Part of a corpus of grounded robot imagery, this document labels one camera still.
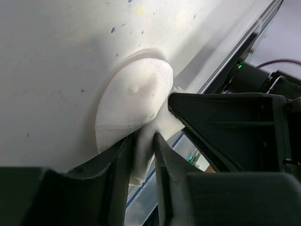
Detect white sock black stripes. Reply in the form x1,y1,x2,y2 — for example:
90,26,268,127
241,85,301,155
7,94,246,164
95,58,184,187

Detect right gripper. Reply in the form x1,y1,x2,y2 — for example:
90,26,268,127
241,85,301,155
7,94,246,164
168,93,301,178

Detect aluminium rail frame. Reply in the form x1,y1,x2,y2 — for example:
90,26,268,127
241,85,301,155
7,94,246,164
125,0,282,226

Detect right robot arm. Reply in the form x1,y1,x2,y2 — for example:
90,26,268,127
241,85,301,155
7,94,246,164
168,62,301,178

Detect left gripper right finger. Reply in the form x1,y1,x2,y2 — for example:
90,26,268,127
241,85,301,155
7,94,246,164
153,133,202,226

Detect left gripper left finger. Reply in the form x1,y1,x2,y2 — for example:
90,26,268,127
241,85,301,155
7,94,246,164
63,135,133,226

